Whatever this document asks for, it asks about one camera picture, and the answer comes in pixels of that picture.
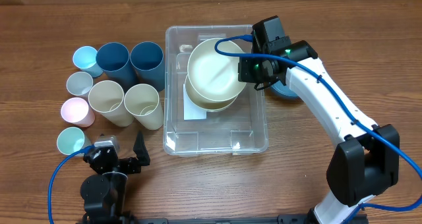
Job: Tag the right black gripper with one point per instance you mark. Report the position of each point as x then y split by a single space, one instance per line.
242 76

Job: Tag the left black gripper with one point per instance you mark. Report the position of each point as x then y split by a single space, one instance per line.
142 154

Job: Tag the dark blue bowl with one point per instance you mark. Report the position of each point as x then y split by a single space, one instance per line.
283 91

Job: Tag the cream bowl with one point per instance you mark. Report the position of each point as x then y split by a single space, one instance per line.
204 102
213 76

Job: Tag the mint green small cup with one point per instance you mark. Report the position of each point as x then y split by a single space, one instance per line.
71 140

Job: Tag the pink small cup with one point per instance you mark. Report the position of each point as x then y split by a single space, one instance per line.
78 112

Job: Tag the grey small cup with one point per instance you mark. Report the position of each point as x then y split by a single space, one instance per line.
79 84

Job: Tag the light blue small cup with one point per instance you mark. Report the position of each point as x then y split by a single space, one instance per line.
84 58

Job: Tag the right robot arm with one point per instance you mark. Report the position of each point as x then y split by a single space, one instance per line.
365 162

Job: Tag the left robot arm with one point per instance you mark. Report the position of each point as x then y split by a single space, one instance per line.
104 192

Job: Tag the cream tall cup right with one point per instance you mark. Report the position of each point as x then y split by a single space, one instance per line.
143 102

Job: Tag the cream tall cup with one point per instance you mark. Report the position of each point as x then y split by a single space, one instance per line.
143 102
106 98

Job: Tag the clear plastic storage bin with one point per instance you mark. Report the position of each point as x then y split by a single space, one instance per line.
240 129

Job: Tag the cream tall cup left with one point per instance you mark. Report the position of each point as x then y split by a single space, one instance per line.
106 98

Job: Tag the white label in bin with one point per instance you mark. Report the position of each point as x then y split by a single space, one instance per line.
190 110

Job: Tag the dark blue tall cup right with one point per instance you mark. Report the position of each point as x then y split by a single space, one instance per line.
148 60

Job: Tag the dark blue tall cup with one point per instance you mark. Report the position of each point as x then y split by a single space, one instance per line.
113 59
148 60

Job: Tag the dark blue tall cup left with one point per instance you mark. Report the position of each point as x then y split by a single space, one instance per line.
113 59

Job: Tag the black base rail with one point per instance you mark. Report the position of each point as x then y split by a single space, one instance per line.
281 219

